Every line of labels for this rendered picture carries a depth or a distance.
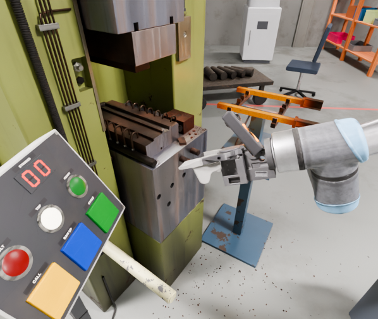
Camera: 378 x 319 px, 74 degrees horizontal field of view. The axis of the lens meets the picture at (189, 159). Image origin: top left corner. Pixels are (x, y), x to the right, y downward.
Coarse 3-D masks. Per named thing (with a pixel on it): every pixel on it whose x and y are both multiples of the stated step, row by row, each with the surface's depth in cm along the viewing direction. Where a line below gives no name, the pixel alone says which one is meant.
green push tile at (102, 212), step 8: (96, 200) 62; (104, 200) 64; (96, 208) 61; (104, 208) 64; (112, 208) 66; (88, 216) 59; (96, 216) 61; (104, 216) 63; (112, 216) 65; (96, 224) 61; (104, 224) 62; (104, 232) 62
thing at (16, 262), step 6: (12, 252) 43; (18, 252) 44; (24, 252) 45; (6, 258) 42; (12, 258) 43; (18, 258) 44; (24, 258) 45; (6, 264) 42; (12, 264) 43; (18, 264) 44; (24, 264) 44; (6, 270) 42; (12, 270) 43; (18, 270) 43; (24, 270) 44; (12, 276) 42
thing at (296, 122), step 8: (224, 104) 117; (232, 104) 117; (240, 112) 114; (248, 112) 112; (256, 112) 111; (264, 112) 111; (280, 120) 107; (288, 120) 105; (296, 120) 103; (304, 120) 104
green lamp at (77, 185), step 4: (72, 180) 58; (76, 180) 59; (80, 180) 60; (72, 184) 58; (76, 184) 59; (80, 184) 60; (84, 184) 61; (72, 188) 58; (76, 188) 59; (80, 188) 60; (84, 188) 61; (76, 192) 58; (80, 192) 59
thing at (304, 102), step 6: (240, 90) 135; (246, 90) 133; (252, 90) 132; (258, 90) 132; (264, 96) 130; (270, 96) 128; (276, 96) 126; (282, 96) 125; (288, 96) 125; (294, 102) 123; (300, 102) 122; (306, 102) 121; (312, 102) 120; (318, 102) 118; (312, 108) 121; (318, 108) 120
